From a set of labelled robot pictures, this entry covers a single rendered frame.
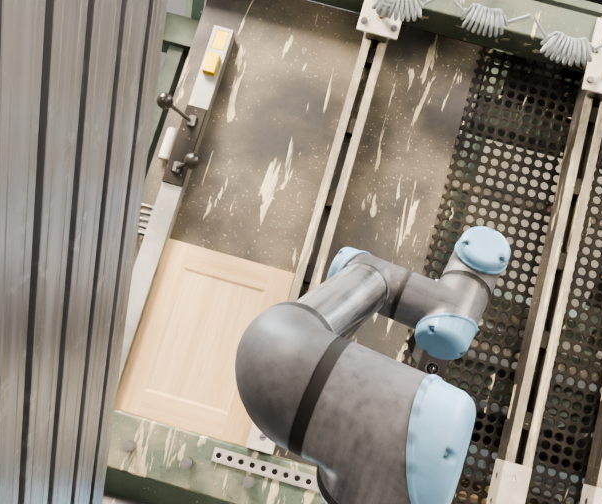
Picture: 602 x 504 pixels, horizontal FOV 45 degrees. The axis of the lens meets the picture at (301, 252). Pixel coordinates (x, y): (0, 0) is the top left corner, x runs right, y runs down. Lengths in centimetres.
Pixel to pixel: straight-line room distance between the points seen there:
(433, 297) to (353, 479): 42
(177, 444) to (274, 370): 104
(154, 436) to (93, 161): 127
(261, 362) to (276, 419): 5
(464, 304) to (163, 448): 88
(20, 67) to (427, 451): 44
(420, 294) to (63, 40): 73
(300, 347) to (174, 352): 108
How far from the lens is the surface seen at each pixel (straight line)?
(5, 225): 38
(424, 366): 120
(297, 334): 67
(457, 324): 101
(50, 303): 46
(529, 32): 191
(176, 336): 172
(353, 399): 64
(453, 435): 64
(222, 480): 168
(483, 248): 106
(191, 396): 171
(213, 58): 185
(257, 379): 66
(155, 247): 174
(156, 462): 169
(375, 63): 183
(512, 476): 171
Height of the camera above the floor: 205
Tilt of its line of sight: 28 degrees down
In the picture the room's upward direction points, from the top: 14 degrees clockwise
